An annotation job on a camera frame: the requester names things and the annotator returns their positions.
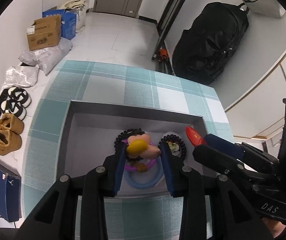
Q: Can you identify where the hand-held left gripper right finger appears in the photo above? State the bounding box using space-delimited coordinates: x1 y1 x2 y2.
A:
159 142 266 240

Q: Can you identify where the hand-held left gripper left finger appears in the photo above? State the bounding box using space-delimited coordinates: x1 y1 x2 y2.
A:
20 145 126 240

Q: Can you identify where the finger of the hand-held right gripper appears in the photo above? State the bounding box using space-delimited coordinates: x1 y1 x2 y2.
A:
203 134 281 178
192 145 281 193

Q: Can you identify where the small black spiral hair tie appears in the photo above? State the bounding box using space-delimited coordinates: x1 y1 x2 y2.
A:
159 134 187 159

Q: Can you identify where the yellow pink toy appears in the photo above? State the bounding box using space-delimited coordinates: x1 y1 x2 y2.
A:
124 132 162 173

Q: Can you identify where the large black spiral hair tie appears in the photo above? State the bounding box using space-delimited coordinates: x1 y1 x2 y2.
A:
113 129 146 161

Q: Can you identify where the grey cardboard box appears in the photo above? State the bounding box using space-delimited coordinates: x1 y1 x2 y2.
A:
63 99 235 198

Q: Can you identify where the person's right forearm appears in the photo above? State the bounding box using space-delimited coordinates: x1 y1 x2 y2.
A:
262 217 286 240

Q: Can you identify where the small green charm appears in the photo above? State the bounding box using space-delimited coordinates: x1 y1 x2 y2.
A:
167 142 181 153

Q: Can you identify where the white round badge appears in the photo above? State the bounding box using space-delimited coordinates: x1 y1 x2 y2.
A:
162 131 183 155

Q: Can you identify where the teal checked tablecloth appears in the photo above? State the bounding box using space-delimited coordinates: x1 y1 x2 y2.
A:
20 60 235 240

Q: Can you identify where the black backpack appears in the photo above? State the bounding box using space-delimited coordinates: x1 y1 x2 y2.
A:
172 2 250 85

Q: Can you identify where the orange and black tool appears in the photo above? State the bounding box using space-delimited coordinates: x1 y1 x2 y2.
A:
157 48 170 60

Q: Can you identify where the tan suede boot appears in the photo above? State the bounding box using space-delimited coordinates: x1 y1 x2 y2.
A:
0 112 25 135
0 129 22 155

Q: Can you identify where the black and white sneaker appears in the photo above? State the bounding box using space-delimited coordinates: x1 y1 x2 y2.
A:
8 87 32 108
0 99 27 120

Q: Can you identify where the large grey plastic parcel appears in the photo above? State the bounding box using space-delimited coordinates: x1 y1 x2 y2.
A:
37 39 73 77

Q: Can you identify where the white plastic parcel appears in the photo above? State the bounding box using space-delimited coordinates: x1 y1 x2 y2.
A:
4 66 40 89

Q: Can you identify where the small grey plastic parcel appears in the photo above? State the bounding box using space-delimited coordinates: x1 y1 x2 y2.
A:
17 49 42 67

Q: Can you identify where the blue cardboard box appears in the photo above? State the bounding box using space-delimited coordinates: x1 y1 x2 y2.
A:
42 9 77 40

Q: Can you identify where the brown cardboard box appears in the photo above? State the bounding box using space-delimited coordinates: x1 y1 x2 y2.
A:
27 14 62 51

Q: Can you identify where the white sack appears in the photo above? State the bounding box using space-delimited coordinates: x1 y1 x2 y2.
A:
75 5 87 34

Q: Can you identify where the blue and yellow bracelet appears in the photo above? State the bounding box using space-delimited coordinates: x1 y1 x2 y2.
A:
123 160 165 189

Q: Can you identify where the black door frame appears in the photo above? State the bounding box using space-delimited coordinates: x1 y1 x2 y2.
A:
154 0 198 55

